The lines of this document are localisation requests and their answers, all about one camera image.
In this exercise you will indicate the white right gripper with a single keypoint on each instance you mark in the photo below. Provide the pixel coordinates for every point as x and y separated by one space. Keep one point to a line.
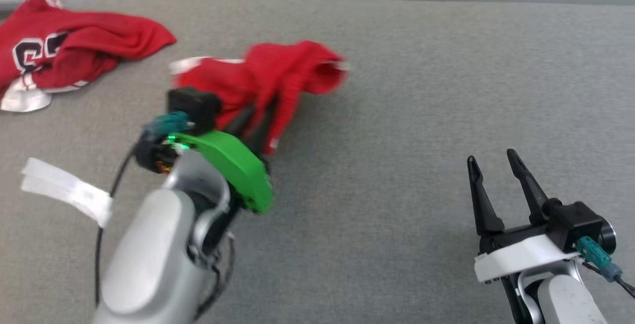
521 257

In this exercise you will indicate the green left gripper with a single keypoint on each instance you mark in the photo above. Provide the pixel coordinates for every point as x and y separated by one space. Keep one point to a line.
233 160

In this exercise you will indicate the red shorts with white trim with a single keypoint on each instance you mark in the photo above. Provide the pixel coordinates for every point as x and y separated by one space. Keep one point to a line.
278 66

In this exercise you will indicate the red Bulls basketball jersey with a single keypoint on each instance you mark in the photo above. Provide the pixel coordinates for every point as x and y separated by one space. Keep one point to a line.
104 36

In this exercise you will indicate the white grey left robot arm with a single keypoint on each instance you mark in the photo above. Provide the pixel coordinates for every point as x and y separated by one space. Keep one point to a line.
154 244

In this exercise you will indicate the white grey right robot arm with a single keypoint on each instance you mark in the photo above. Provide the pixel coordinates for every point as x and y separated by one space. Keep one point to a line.
565 299

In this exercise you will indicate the grey fabric sofa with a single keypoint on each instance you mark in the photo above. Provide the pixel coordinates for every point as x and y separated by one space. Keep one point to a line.
407 115

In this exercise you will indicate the teal left camera connector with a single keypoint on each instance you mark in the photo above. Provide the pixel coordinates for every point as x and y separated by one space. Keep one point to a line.
168 124

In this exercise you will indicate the teal camera connector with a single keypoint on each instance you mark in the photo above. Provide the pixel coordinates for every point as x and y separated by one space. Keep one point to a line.
595 254
168 124

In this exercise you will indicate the teal right camera connector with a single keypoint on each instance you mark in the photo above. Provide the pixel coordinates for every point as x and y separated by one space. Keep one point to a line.
595 254

